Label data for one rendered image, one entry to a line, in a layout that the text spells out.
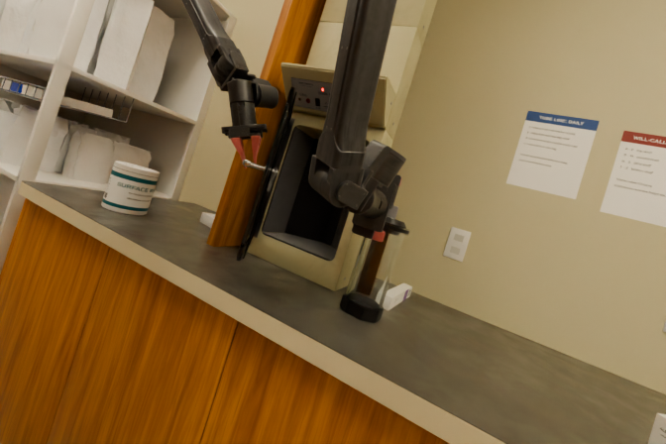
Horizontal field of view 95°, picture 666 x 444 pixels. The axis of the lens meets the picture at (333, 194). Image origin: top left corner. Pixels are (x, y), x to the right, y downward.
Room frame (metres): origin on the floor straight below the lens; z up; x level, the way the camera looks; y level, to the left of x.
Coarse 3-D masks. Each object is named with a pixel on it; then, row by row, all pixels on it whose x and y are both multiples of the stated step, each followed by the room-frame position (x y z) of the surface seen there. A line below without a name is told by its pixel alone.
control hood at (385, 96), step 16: (288, 64) 0.85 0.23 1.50; (304, 64) 0.83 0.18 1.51; (288, 80) 0.88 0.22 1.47; (320, 80) 0.83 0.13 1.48; (384, 80) 0.74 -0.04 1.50; (384, 96) 0.77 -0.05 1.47; (304, 112) 0.94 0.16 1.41; (320, 112) 0.89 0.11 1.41; (384, 112) 0.80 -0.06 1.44; (384, 128) 0.84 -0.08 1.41
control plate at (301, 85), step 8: (296, 80) 0.87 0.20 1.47; (304, 80) 0.85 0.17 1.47; (312, 80) 0.84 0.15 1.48; (296, 88) 0.88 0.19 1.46; (304, 88) 0.87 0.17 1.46; (312, 88) 0.86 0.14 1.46; (320, 88) 0.84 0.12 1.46; (328, 88) 0.83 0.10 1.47; (296, 96) 0.90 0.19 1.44; (304, 96) 0.89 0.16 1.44; (312, 96) 0.87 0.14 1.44; (320, 96) 0.86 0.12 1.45; (328, 96) 0.85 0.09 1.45; (296, 104) 0.92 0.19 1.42; (304, 104) 0.90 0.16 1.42; (312, 104) 0.89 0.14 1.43; (320, 104) 0.88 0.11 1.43
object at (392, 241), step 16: (368, 240) 0.71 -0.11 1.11; (384, 240) 0.69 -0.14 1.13; (400, 240) 0.71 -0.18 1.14; (368, 256) 0.70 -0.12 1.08; (384, 256) 0.69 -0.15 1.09; (368, 272) 0.70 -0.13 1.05; (384, 272) 0.70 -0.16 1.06; (352, 288) 0.71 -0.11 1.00; (368, 288) 0.69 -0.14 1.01; (384, 288) 0.70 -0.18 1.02; (368, 304) 0.69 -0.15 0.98
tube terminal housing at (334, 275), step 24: (336, 24) 0.94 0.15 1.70; (312, 48) 0.97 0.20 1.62; (336, 48) 0.93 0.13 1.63; (408, 48) 0.84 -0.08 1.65; (384, 72) 0.86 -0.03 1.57; (408, 72) 0.89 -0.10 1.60; (312, 120) 0.93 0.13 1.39; (264, 216) 0.96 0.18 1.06; (264, 240) 0.95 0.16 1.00; (360, 240) 0.92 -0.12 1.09; (288, 264) 0.91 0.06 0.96; (312, 264) 0.88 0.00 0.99; (336, 264) 0.85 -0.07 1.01; (336, 288) 0.85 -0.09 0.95
